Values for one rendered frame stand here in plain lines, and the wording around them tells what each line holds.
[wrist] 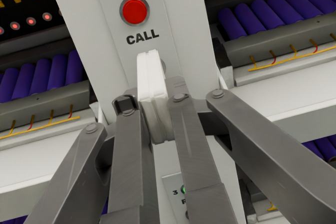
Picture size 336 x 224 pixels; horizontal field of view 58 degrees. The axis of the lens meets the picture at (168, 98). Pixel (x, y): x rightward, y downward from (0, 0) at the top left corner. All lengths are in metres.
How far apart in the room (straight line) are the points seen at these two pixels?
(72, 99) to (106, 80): 0.10
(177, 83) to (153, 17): 0.06
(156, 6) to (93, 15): 0.04
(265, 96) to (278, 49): 0.06
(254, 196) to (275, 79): 0.18
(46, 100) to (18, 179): 0.08
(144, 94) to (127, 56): 0.07
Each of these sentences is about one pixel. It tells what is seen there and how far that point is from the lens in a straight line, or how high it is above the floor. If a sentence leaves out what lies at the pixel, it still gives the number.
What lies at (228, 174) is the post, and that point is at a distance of 0.29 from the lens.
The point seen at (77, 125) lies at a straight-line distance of 0.31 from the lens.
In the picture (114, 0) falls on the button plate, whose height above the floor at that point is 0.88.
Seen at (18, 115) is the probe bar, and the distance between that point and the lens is 0.34.
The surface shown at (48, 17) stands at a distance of 0.41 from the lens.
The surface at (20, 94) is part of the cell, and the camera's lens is 0.36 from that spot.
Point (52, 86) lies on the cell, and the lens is 0.35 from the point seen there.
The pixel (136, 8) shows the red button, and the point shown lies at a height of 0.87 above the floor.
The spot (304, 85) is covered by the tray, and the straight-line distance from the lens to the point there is 0.30.
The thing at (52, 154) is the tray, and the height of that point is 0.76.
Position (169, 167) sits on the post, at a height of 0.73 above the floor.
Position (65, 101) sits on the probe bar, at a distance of 0.32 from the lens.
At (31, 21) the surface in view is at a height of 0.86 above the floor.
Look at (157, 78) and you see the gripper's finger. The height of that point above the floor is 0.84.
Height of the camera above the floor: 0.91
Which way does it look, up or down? 28 degrees down
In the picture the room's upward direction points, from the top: 16 degrees counter-clockwise
